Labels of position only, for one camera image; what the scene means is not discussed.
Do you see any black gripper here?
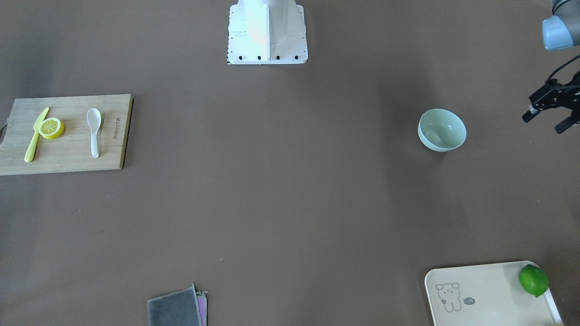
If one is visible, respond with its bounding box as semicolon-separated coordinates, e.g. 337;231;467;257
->
522;72;580;134

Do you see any pale green ceramic bowl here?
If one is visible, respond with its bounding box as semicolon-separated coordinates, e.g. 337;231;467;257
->
418;109;467;152

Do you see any white ceramic spoon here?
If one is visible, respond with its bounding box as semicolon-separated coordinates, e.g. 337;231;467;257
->
87;108;102;158

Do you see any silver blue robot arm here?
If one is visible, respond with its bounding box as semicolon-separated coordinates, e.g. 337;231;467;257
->
522;0;580;134

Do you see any green lime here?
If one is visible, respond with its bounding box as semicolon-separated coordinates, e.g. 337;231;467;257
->
518;264;549;297

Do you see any cream tray with bear drawing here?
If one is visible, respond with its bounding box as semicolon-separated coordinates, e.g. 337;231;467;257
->
425;261;563;326

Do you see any grey folded cloth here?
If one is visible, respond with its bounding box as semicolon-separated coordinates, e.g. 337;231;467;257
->
147;283;208;326

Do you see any bamboo cutting board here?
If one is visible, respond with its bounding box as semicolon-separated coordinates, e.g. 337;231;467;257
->
0;94;133;176

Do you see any yellow lemon slice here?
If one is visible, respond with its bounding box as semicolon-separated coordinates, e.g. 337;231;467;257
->
38;117;65;139

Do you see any yellow plastic knife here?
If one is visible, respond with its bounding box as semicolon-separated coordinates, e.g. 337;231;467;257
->
24;107;50;163

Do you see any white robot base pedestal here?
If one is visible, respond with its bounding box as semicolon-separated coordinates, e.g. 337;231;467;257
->
227;0;309;65

